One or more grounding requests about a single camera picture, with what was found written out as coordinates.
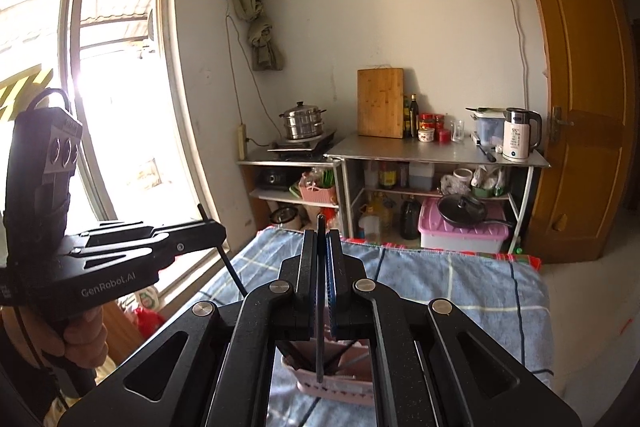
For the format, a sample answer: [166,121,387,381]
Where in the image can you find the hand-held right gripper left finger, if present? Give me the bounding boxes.
[57,229,321,427]

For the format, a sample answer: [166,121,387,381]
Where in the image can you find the soy sauce bottle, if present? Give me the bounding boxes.
[377,161,399,190]

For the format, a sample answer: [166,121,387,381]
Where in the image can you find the black kitchen appliance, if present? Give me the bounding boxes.
[257,167,297,191]

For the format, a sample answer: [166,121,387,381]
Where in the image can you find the white electric kettle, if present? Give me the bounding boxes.
[502,107,544,163]

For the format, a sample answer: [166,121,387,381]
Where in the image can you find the clear plastic container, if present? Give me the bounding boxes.
[466,106,507,148]

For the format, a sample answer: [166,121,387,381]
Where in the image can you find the steel steamer pot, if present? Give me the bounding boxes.
[278,101,328,142]

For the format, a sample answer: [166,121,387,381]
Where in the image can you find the low wooden shelf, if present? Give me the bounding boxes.
[237,156,347,230]

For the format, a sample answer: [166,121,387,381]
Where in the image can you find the window frame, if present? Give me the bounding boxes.
[0,0,228,260]

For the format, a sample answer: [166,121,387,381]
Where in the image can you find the pink storage box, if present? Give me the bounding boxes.
[418,198,511,254]

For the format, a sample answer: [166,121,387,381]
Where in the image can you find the crumpled plastic bags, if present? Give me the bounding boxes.
[440,164,512,198]

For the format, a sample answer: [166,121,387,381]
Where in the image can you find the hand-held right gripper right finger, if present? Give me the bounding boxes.
[325,229,584,427]

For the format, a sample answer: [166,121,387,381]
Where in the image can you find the pink plastic basket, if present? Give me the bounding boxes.
[298,183,337,206]

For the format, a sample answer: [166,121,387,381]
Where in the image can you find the metal kitchen shelf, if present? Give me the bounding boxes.
[323,134,551,254]

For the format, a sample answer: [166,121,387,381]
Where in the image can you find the black lidded frying pan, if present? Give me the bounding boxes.
[436,194,514,230]

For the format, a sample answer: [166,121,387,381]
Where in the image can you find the red plastic bag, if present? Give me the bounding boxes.
[134,307,167,339]

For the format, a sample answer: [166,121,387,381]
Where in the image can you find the dark oil bottle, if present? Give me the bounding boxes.
[408,94,421,138]

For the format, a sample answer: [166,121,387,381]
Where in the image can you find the tied beige curtain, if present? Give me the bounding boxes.
[229,0,287,72]

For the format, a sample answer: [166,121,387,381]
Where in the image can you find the black induction cooker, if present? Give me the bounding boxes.
[266,130,337,153]

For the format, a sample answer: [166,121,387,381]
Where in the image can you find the black chopstick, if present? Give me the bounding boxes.
[197,204,249,299]
[315,214,327,384]

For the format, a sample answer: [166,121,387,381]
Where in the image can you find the pink utensil holder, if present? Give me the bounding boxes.
[279,341,376,409]

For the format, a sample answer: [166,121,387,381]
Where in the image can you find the white wall cable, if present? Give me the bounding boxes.
[486,0,532,108]

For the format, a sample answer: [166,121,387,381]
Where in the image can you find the blue plaid cloth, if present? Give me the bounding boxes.
[200,227,556,427]

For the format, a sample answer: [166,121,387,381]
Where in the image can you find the white mug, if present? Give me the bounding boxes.
[452,167,474,193]

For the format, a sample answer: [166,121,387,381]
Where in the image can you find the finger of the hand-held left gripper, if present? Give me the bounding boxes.
[59,219,227,274]

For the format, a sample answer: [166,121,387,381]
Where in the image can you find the bamboo cutting board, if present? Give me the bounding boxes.
[356,67,405,140]

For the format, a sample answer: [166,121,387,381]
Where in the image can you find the large dark bottle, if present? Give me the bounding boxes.
[399,196,421,241]

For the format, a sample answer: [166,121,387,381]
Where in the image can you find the white detergent bottle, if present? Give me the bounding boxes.
[131,286,162,311]

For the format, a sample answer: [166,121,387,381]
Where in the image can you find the translucent plastic jug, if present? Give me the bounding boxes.
[408,161,436,190]

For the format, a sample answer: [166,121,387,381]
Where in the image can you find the wooden door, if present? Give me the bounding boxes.
[514,0,637,265]

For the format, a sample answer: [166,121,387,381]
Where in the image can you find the black-handled knife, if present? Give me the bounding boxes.
[474,140,499,163]

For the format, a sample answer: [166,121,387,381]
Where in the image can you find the person's left hand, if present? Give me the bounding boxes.
[0,304,110,370]

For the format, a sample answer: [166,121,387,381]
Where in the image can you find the yellow cooking oil bottle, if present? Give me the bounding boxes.
[367,191,397,234]

